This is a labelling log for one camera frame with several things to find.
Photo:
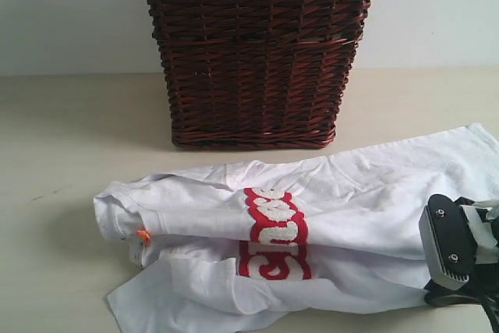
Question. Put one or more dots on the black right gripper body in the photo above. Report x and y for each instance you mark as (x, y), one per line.
(482, 287)

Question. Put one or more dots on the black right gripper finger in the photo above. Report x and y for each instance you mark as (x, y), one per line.
(447, 244)

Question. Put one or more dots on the dark brown wicker basket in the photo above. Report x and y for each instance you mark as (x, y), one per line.
(256, 73)

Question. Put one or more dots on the white t-shirt red lettering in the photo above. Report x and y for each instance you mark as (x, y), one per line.
(235, 247)

